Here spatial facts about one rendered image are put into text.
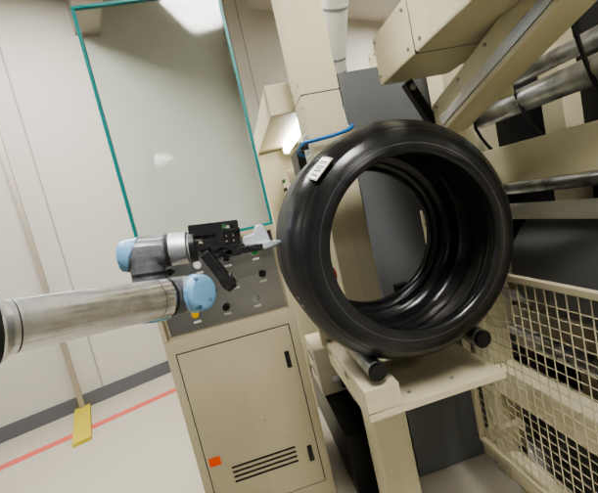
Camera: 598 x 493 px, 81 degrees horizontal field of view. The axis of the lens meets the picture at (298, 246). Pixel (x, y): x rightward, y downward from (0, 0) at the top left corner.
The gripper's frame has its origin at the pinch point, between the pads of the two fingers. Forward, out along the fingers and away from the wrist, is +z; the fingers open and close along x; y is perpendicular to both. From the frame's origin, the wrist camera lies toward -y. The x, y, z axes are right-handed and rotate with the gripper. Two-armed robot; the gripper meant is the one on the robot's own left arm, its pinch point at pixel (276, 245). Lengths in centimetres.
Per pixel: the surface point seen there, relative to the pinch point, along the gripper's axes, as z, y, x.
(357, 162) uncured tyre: 18.1, 16.2, -11.9
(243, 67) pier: 22, 167, 320
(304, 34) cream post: 20, 61, 28
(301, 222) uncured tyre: 4.9, 5.0, -10.2
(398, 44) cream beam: 42, 50, 11
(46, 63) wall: -150, 158, 268
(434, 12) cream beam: 42, 49, -6
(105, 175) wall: -121, 59, 274
